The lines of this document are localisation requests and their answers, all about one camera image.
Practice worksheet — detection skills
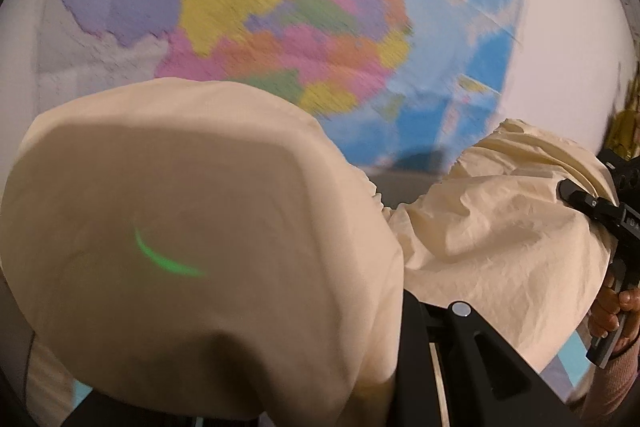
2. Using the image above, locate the yellow blurred object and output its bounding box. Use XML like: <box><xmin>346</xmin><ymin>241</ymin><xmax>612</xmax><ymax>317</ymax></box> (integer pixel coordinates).
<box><xmin>604</xmin><ymin>64</ymin><xmax>640</xmax><ymax>160</ymax></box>

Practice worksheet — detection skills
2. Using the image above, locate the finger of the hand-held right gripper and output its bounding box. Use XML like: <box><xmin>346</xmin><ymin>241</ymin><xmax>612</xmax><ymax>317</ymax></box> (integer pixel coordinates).
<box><xmin>556</xmin><ymin>178</ymin><xmax>625</xmax><ymax>229</ymax></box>

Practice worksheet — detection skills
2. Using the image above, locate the blue bed sheet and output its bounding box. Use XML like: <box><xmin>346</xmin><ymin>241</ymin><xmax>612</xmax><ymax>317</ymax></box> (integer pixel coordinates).
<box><xmin>542</xmin><ymin>329</ymin><xmax>593</xmax><ymax>390</ymax></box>

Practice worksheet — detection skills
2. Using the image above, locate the person's right forearm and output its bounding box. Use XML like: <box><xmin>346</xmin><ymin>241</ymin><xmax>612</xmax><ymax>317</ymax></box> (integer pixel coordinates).
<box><xmin>567</xmin><ymin>341</ymin><xmax>640</xmax><ymax>427</ymax></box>

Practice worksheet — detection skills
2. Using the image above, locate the cream jacket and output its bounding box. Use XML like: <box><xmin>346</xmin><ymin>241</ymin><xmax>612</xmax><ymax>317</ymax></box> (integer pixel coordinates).
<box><xmin>0</xmin><ymin>77</ymin><xmax>618</xmax><ymax>427</ymax></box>

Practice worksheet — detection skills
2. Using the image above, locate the colourful wall map poster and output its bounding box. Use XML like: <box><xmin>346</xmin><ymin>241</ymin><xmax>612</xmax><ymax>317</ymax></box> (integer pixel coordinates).
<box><xmin>35</xmin><ymin>0</ymin><xmax>626</xmax><ymax>175</ymax></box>

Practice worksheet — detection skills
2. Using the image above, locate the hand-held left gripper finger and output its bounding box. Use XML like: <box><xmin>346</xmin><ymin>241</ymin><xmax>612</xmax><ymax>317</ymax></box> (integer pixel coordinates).
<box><xmin>395</xmin><ymin>291</ymin><xmax>582</xmax><ymax>427</ymax></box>

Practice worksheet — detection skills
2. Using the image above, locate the person's right hand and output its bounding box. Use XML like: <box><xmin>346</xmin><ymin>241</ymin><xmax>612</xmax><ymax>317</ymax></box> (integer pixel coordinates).
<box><xmin>588</xmin><ymin>273</ymin><xmax>640</xmax><ymax>356</ymax></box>

